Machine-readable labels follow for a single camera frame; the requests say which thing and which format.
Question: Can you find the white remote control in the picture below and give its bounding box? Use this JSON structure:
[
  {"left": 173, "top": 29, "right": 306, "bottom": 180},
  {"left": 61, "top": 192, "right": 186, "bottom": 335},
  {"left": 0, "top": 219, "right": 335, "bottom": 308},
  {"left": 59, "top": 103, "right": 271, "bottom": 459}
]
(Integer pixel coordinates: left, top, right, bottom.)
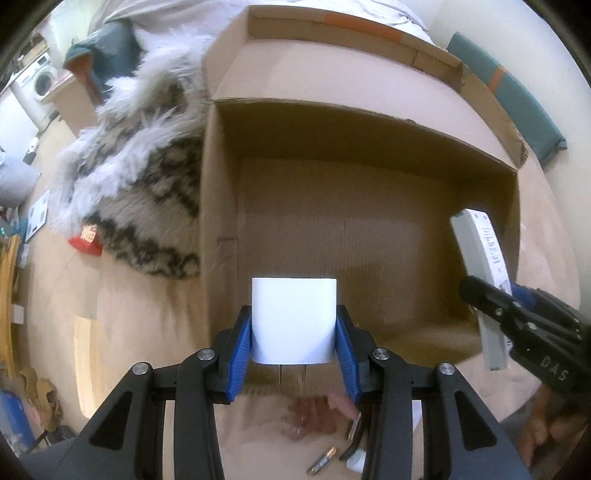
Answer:
[{"left": 450, "top": 209, "right": 512, "bottom": 371}]

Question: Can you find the pink small case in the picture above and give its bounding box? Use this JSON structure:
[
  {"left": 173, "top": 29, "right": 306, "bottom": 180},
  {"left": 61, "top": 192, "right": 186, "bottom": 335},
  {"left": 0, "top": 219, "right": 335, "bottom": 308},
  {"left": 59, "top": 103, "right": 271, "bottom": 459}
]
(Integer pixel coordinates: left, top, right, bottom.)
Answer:
[{"left": 327, "top": 392, "right": 360, "bottom": 420}]

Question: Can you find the gold black battery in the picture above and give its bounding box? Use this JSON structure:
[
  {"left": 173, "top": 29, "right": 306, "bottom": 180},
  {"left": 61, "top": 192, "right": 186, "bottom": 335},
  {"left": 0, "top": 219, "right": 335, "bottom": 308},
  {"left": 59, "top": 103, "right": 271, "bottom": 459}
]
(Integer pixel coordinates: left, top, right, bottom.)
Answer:
[{"left": 307, "top": 446, "right": 339, "bottom": 476}]

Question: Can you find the brown translucent hair claw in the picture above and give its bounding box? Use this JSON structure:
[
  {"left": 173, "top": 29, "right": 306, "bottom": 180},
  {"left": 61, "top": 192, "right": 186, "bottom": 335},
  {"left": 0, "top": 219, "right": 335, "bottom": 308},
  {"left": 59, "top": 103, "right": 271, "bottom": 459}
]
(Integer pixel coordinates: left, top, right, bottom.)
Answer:
[{"left": 281, "top": 396, "right": 356, "bottom": 441}]

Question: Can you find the white charger plug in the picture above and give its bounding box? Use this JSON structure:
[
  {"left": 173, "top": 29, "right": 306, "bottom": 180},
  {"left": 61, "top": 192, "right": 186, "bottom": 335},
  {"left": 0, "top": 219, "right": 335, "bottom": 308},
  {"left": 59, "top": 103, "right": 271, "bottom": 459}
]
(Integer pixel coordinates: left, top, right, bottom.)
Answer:
[{"left": 249, "top": 277, "right": 338, "bottom": 391}]

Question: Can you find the white pill bottle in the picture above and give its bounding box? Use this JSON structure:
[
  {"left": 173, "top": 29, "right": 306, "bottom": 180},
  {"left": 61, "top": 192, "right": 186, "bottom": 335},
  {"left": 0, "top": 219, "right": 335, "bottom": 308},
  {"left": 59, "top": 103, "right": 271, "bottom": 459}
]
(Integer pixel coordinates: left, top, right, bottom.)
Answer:
[{"left": 346, "top": 449, "right": 367, "bottom": 474}]

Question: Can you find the person's right hand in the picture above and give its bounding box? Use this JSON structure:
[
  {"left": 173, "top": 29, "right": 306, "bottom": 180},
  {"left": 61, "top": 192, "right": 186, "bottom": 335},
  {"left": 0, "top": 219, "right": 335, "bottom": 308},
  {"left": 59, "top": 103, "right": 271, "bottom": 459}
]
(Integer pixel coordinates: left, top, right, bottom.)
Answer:
[{"left": 517, "top": 384, "right": 590, "bottom": 478}]

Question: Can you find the green cushion with orange stripe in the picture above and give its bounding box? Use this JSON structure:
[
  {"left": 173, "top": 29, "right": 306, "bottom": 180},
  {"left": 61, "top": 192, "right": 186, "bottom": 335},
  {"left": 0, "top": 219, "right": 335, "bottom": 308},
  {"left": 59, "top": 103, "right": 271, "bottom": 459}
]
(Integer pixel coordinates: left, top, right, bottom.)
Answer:
[{"left": 448, "top": 32, "right": 568, "bottom": 168}]

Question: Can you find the red snack packet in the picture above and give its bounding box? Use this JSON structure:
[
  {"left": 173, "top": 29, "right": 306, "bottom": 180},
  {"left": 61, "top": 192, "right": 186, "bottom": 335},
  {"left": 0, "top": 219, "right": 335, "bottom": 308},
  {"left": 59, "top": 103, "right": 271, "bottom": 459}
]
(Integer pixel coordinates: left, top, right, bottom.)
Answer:
[{"left": 68, "top": 225, "right": 103, "bottom": 257}]

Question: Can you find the wooden chair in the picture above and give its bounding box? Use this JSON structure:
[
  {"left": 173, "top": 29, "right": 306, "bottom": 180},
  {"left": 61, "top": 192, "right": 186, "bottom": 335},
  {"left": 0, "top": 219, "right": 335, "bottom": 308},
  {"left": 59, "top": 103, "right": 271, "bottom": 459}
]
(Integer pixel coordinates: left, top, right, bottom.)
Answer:
[{"left": 0, "top": 235, "right": 20, "bottom": 379}]

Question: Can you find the black white furry blanket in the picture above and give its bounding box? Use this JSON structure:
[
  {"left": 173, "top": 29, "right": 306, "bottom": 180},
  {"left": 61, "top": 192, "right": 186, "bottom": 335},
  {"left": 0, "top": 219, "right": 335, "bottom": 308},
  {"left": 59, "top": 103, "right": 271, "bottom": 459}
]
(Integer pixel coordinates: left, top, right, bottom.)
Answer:
[{"left": 52, "top": 30, "right": 213, "bottom": 279}]

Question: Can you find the grey stuffed bag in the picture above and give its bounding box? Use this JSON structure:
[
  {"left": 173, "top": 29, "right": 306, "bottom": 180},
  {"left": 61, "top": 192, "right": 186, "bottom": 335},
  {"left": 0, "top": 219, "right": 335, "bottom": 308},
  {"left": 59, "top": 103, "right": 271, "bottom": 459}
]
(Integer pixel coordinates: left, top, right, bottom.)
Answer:
[{"left": 0, "top": 152, "right": 41, "bottom": 208}]

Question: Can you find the brown cardboard box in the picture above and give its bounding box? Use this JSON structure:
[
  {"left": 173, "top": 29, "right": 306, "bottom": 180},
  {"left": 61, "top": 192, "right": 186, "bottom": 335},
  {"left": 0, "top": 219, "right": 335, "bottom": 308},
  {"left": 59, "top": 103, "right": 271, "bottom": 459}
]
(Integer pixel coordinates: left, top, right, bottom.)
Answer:
[{"left": 200, "top": 13, "right": 527, "bottom": 366}]

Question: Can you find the wooden side table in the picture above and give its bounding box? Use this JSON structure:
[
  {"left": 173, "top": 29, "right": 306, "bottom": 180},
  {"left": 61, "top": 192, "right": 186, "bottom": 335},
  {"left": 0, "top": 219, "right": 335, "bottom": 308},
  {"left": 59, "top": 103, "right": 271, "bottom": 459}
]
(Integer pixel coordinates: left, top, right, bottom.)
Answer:
[{"left": 40, "top": 72, "right": 97, "bottom": 136}]

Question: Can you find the white bed sheet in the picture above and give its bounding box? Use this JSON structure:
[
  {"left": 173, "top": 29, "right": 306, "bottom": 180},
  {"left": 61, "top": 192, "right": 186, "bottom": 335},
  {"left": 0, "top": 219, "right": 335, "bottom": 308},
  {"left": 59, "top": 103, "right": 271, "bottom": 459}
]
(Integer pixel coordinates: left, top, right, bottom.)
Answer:
[{"left": 89, "top": 0, "right": 432, "bottom": 49}]

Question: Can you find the washing machine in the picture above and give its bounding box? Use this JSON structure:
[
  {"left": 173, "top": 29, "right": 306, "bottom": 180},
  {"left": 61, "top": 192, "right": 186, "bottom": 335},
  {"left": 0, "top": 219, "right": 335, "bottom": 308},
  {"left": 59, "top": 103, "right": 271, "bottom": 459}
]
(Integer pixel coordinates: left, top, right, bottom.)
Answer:
[{"left": 10, "top": 51, "right": 58, "bottom": 131}]

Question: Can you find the teal pillow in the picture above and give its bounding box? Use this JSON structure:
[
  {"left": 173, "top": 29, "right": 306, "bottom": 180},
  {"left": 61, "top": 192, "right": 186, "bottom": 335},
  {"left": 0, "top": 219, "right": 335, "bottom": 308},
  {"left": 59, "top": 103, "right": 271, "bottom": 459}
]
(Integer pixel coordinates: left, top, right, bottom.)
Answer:
[{"left": 63, "top": 19, "right": 142, "bottom": 106}]

